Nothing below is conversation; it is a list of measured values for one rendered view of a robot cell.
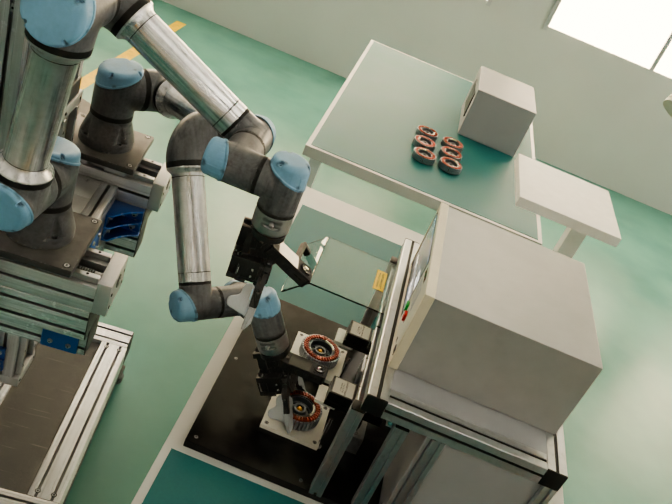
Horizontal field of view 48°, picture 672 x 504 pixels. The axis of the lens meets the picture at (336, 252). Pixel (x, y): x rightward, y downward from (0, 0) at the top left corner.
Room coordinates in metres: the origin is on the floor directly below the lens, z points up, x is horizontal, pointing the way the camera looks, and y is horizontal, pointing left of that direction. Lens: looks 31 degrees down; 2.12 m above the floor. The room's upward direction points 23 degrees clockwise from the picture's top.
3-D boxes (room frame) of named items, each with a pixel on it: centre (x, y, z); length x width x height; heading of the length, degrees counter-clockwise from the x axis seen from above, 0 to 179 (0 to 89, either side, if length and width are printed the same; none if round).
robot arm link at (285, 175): (1.25, 0.14, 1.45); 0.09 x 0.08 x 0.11; 92
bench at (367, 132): (3.91, -0.24, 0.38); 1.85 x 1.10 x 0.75; 1
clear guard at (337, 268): (1.68, -0.07, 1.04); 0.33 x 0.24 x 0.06; 91
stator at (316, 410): (1.41, -0.07, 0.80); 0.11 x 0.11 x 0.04
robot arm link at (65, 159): (1.36, 0.64, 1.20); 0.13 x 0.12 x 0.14; 2
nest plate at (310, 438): (1.41, -0.07, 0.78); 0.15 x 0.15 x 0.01; 1
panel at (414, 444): (1.53, -0.32, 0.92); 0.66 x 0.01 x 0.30; 1
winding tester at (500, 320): (1.52, -0.39, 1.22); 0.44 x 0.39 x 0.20; 1
